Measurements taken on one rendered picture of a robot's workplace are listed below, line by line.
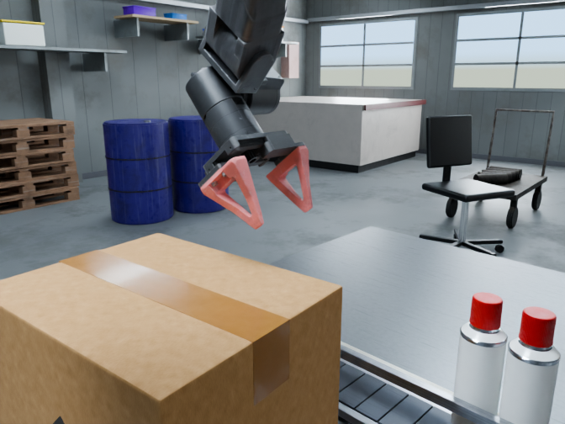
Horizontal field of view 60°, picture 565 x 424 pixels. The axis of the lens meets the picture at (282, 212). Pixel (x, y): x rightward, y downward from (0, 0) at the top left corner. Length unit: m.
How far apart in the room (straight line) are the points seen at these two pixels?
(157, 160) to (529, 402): 4.29
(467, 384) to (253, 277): 0.28
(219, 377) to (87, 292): 0.20
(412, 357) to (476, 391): 0.34
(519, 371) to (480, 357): 0.04
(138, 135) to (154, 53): 3.30
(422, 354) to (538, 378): 0.41
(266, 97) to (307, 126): 6.88
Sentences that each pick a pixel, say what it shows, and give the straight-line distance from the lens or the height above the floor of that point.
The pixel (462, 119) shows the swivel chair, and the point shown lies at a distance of 4.13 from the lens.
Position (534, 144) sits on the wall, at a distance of 8.75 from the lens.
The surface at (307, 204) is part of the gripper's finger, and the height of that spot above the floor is 1.17.
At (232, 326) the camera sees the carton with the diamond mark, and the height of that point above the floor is 1.12.
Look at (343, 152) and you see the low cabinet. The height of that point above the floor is 0.27.
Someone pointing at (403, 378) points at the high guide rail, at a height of 0.96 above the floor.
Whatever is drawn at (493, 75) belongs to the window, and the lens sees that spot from 8.85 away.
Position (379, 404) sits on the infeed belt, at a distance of 0.77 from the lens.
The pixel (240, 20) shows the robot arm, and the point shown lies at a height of 1.38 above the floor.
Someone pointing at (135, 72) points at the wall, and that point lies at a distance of 7.56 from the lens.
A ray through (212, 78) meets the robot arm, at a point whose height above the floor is 1.33.
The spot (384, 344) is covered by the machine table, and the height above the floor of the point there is 0.83.
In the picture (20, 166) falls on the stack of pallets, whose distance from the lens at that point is 5.69.
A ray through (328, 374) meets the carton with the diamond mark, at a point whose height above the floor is 1.03.
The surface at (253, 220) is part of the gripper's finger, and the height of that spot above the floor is 1.17.
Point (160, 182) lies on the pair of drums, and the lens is 4.74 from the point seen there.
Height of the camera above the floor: 1.33
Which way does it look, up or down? 15 degrees down
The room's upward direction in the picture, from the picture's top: straight up
